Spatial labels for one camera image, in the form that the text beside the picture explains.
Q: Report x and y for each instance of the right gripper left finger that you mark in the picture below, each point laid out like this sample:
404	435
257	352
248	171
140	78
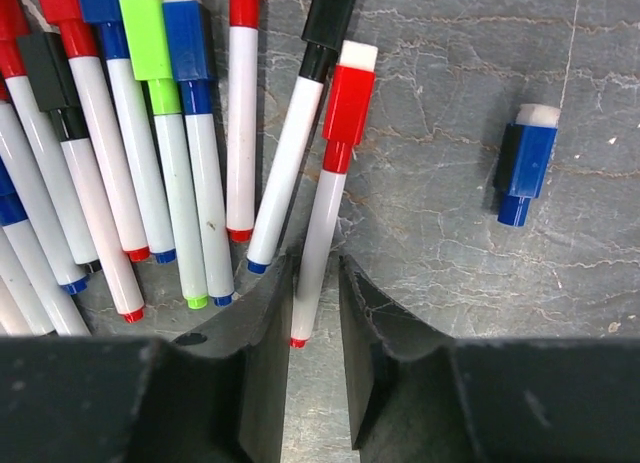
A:
214	394

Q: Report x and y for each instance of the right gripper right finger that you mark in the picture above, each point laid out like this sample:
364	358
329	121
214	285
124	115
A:
416	394

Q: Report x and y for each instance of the red cap marker with eraser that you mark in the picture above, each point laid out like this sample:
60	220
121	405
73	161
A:
348	107

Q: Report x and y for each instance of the black cap marker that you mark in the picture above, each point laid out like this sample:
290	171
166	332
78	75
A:
323	33
49	109

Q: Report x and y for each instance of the blue cap marker with eraser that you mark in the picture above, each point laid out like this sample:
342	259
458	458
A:
191	53

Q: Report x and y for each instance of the green cap marker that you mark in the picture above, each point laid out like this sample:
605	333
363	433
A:
147	42

